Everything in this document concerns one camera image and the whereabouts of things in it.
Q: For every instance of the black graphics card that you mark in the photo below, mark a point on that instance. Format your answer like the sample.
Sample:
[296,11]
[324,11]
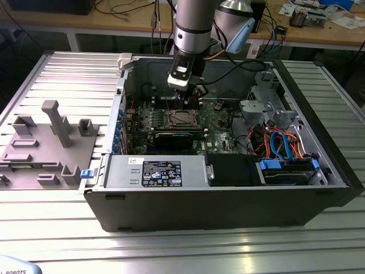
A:
[174,140]

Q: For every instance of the thin metal locking lever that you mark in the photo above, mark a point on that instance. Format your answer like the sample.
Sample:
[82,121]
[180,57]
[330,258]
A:
[169,107]

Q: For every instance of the blue box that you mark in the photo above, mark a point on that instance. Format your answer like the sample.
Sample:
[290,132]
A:
[336,3]

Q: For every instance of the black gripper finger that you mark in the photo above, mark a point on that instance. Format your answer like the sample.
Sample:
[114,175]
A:
[202,91]
[186,98]

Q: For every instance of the silver CPU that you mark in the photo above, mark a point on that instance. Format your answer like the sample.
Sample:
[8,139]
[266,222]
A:
[184,118]

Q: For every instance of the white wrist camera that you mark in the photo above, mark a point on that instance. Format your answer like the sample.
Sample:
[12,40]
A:
[178,75]

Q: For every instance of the black power adapter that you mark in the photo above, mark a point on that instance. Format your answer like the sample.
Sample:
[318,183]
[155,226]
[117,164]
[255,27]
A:
[281,29]

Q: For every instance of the grey metal drive cage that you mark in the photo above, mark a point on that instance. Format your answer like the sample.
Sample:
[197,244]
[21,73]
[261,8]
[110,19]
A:
[253,107]

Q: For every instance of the black upright box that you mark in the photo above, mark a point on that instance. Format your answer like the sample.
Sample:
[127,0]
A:
[261,17]

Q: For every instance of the black plastic shroud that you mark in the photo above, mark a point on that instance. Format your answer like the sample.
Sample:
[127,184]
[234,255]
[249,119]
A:
[231,169]

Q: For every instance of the grey metal part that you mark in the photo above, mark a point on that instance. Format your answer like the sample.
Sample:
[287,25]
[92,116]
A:
[316,18]

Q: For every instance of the black PC case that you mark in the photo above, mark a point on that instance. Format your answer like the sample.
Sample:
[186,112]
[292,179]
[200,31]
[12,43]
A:
[199,211]

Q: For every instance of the pale blue teach pendant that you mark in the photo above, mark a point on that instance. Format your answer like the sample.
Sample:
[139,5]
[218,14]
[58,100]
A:
[17,265]

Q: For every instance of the grey power supply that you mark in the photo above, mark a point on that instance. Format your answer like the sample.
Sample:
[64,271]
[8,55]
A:
[122,171]

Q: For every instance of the wooden workbench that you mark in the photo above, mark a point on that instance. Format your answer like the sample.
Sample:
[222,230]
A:
[85,23]

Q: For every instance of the round coin cell battery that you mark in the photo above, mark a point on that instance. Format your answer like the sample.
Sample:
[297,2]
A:
[217,107]

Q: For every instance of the blue plastic tab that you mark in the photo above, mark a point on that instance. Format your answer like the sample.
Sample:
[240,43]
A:
[87,174]

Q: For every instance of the CPU socket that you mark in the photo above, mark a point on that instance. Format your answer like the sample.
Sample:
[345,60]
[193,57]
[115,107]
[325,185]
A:
[172,125]

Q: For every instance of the hard disk in blue carrier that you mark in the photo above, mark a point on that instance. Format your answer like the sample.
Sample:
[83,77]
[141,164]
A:
[272,165]

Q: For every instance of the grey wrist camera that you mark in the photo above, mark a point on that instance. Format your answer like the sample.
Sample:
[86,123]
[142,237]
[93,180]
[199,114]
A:
[216,45]

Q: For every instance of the grey case latch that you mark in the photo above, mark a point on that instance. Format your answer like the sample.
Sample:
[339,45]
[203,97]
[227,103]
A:
[125,60]

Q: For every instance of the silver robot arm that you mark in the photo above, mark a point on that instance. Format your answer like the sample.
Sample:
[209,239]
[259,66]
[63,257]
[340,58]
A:
[194,28]

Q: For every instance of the white paper sheets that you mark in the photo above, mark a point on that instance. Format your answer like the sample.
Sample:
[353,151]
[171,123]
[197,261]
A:
[346,21]

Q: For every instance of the black flat device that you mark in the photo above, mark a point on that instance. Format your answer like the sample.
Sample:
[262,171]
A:
[51,5]

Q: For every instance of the grey parts rack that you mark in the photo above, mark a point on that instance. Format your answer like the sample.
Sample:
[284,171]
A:
[42,160]

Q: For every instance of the metal heat sink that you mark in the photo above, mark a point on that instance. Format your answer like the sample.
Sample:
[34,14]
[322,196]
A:
[298,18]

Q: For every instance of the green motherboard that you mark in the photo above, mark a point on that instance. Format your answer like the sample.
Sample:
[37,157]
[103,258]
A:
[216,134]

